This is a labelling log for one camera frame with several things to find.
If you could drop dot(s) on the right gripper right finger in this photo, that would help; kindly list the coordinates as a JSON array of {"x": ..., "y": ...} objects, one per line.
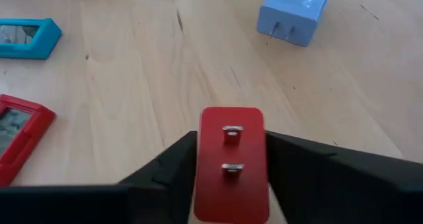
[{"x": 330, "y": 191}]

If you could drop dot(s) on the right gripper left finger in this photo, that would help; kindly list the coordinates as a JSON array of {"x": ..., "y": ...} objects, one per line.
[{"x": 148, "y": 204}]

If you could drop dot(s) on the red wall charger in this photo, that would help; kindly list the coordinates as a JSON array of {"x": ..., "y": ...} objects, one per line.
[{"x": 211, "y": 184}]

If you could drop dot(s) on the small red digital display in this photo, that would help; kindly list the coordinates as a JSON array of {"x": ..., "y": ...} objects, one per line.
[{"x": 33, "y": 131}]

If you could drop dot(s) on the lavender wall charger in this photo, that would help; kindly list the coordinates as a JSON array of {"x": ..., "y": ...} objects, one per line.
[{"x": 297, "y": 16}]

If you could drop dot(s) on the small teal digital display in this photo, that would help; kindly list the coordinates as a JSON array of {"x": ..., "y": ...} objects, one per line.
[{"x": 46, "y": 42}]

